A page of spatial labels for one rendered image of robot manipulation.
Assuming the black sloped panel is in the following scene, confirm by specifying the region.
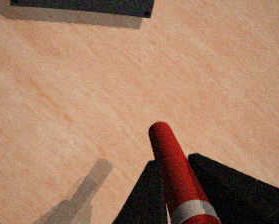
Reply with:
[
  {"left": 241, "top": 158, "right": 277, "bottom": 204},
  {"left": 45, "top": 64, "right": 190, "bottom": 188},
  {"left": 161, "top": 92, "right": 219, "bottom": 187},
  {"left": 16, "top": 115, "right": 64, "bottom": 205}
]
[{"left": 10, "top": 0, "right": 155, "bottom": 18}]

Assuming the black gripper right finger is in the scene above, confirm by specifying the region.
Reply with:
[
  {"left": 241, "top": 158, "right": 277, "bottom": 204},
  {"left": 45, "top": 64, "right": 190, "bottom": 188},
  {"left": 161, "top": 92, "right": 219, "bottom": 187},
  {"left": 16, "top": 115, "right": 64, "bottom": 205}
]
[{"left": 188, "top": 153, "right": 279, "bottom": 224}]

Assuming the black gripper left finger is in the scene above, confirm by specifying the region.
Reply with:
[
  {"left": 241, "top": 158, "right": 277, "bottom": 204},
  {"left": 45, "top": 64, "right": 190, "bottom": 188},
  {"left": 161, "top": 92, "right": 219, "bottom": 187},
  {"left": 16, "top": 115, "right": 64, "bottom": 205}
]
[{"left": 112, "top": 160, "right": 168, "bottom": 224}]

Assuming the red peg with white band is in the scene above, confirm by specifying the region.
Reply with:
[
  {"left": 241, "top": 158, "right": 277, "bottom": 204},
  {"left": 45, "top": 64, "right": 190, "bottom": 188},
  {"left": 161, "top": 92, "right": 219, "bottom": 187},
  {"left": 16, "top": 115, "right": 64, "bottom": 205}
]
[{"left": 148, "top": 121, "right": 221, "bottom": 224}]

